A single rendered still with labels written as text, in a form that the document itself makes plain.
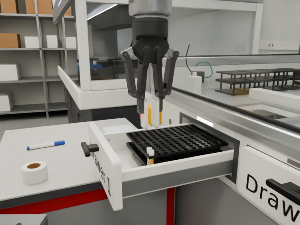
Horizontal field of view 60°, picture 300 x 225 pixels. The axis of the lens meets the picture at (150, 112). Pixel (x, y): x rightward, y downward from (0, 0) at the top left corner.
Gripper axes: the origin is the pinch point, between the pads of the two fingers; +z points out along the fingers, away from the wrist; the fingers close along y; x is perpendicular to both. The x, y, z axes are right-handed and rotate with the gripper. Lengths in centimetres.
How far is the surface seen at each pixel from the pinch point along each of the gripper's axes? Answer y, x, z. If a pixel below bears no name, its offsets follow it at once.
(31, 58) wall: 37, -428, 9
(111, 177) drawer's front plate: 10.9, 6.4, 10.8
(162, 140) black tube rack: -6.1, -6.1, 9.7
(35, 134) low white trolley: 27, -67, 24
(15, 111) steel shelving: 67, -381, 86
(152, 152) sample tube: 0.3, 2.1, 8.8
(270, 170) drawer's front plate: -17.7, 19.1, 8.7
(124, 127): -11, -57, 22
